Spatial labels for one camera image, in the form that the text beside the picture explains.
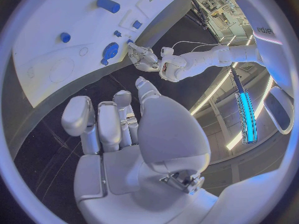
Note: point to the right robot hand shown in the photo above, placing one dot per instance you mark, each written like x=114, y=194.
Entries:
x=168, y=134

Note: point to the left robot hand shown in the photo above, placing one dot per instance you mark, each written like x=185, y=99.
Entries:
x=144, y=59

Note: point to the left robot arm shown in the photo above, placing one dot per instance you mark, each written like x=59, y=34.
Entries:
x=198, y=61

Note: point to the white task board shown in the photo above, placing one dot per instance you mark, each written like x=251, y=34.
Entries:
x=70, y=18

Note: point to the small blue peg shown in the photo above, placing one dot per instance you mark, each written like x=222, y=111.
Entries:
x=117, y=33
x=130, y=41

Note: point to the blue gear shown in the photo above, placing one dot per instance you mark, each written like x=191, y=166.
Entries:
x=110, y=51

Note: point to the blue square plug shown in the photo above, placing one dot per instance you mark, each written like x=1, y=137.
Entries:
x=137, y=24

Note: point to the large blue cylinder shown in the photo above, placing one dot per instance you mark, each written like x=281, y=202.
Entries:
x=108, y=5

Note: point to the glowing light bar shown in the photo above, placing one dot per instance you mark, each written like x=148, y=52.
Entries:
x=246, y=115

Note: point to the short blue cylinder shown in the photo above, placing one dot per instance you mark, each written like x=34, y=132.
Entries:
x=65, y=37

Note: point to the workshop equipment rack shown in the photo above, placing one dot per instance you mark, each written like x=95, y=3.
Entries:
x=219, y=11

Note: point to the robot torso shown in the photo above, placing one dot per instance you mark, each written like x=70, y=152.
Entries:
x=268, y=56

